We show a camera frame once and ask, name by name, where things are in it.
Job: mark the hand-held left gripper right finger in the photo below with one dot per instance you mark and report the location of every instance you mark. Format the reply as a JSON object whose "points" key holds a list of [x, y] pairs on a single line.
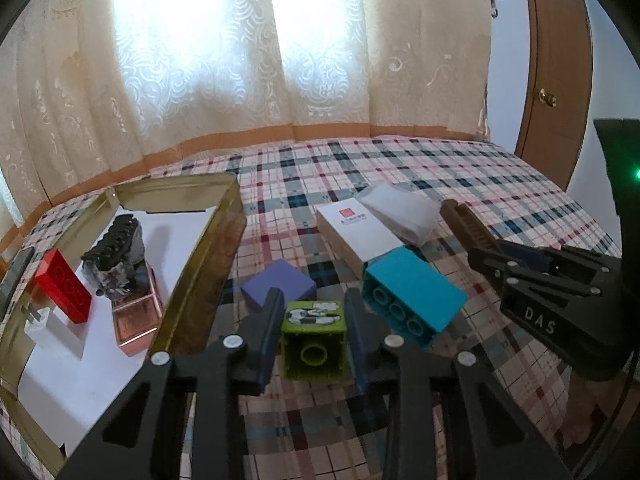
{"points": [[357, 350]]}

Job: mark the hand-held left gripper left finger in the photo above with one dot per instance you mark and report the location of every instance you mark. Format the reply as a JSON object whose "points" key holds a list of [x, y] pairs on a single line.
{"points": [[265, 355]]}

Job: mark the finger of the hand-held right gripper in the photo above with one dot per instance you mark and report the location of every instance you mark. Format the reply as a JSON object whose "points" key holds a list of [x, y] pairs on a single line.
{"points": [[545, 320], [530, 257]]}

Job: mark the green building block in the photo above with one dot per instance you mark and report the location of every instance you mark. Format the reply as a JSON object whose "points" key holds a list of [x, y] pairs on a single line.
{"points": [[315, 340]]}

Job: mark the purple block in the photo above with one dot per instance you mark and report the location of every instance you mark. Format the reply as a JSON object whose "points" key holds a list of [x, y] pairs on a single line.
{"points": [[280, 282]]}

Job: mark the brown comb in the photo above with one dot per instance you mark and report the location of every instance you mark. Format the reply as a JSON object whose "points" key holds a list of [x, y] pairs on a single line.
{"points": [[465, 220]]}

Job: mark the teal building block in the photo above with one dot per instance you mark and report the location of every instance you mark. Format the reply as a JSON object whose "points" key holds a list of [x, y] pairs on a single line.
{"points": [[415, 300]]}

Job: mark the gold metal tray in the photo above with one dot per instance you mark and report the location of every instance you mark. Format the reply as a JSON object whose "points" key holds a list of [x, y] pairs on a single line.
{"points": [[205, 280]]}

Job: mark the white box with red label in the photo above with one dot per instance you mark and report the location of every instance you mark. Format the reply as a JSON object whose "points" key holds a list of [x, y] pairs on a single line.
{"points": [[350, 232]]}

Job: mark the rose gold box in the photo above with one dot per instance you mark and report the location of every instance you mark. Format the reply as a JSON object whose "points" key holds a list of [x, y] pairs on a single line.
{"points": [[137, 312]]}

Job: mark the translucent plastic box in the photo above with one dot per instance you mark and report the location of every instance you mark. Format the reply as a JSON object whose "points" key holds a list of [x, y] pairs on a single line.
{"points": [[400, 210]]}

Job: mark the white charger plug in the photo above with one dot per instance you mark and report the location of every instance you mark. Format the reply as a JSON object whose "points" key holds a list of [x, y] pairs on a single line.
{"points": [[52, 332]]}

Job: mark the red building block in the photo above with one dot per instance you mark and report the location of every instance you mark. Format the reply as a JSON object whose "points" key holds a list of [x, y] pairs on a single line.
{"points": [[62, 285]]}

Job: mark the person's right forearm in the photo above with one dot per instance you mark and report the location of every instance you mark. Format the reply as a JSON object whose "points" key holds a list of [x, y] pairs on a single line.
{"points": [[585, 410]]}

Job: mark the brass door knob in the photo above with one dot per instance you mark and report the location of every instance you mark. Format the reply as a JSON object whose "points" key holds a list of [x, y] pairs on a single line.
{"points": [[547, 97]]}

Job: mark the plaid bedsheet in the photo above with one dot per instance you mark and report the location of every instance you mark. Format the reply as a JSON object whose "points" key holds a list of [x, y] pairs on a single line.
{"points": [[400, 175]]}

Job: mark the brown wooden door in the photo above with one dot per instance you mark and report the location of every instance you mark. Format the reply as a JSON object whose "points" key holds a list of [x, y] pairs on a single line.
{"points": [[555, 60]]}

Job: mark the white paper sheet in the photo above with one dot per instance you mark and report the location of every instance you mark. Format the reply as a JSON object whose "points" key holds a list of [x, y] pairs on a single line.
{"points": [[75, 400]]}

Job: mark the black phone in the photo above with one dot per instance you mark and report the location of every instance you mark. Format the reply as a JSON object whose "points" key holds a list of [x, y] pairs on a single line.
{"points": [[12, 277]]}

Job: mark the beige patterned curtain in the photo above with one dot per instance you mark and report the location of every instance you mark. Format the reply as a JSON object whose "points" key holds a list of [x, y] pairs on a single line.
{"points": [[200, 60]]}

